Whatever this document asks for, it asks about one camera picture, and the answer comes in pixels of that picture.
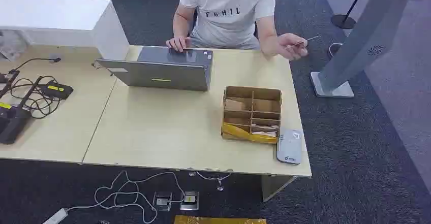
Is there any person's right hand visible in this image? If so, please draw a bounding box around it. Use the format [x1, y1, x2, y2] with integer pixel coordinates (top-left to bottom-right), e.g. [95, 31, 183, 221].
[165, 36, 192, 53]

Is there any person's left hand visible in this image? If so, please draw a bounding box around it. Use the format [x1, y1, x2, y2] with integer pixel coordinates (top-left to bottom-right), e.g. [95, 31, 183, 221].
[276, 33, 309, 61]

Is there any grey laptop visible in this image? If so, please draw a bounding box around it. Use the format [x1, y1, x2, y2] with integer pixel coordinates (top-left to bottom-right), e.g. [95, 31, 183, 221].
[96, 46, 214, 92]

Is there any person in white shirt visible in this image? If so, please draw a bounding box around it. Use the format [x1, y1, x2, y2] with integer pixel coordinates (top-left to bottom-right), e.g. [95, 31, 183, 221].
[165, 0, 309, 61]

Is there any wooden divided card box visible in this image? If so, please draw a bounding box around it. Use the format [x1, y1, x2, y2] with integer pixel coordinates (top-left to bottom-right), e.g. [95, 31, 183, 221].
[221, 85, 283, 145]

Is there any grey kiosk stand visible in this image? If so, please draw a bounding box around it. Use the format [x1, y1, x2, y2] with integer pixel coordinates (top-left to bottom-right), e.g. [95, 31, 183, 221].
[310, 0, 431, 99]

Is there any tan card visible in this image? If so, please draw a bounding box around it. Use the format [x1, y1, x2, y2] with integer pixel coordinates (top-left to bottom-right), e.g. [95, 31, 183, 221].
[224, 99, 248, 112]

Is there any grey flat card reader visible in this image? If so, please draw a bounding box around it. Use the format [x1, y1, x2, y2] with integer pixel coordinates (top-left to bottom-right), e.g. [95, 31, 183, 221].
[276, 127, 303, 166]

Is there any white cabinet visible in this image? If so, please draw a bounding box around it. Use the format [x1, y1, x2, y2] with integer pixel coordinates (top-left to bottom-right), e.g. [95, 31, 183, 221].
[0, 0, 131, 61]

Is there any black power adapter yellow label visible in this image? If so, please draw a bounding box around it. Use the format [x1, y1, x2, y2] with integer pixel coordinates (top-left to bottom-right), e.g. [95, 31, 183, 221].
[39, 82, 74, 101]

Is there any pale desk leg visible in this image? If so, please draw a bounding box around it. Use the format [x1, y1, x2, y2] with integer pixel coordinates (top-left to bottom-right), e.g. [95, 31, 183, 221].
[261, 175, 297, 203]

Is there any black gooseneck microphone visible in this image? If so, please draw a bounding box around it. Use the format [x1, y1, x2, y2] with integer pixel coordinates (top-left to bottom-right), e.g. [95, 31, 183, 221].
[0, 57, 63, 84]

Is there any floor socket box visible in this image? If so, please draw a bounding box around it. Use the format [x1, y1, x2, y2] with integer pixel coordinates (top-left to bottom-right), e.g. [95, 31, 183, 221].
[152, 191, 173, 212]
[179, 190, 200, 212]

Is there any clear plastic holder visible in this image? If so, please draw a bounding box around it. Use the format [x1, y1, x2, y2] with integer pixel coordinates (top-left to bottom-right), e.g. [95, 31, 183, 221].
[0, 29, 32, 62]

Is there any black router with antennas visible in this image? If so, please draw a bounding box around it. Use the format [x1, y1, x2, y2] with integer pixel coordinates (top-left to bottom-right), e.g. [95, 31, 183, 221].
[0, 69, 45, 145]

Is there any white power strip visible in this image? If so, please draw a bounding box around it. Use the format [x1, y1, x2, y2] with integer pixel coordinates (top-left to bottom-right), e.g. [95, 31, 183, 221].
[42, 208, 69, 224]

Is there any white cable loop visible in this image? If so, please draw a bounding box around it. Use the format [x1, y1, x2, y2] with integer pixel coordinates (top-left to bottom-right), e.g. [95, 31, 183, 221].
[328, 42, 344, 58]

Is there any black stanchion post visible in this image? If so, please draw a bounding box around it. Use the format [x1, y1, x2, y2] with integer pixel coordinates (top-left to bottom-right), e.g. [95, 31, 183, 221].
[330, 0, 372, 30]

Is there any white floor cable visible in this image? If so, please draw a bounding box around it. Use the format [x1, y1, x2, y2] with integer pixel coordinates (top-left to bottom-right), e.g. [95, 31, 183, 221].
[66, 170, 187, 224]

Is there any black tangled cable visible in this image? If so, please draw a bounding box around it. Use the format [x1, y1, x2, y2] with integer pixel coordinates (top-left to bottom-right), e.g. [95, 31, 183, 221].
[9, 76, 64, 120]

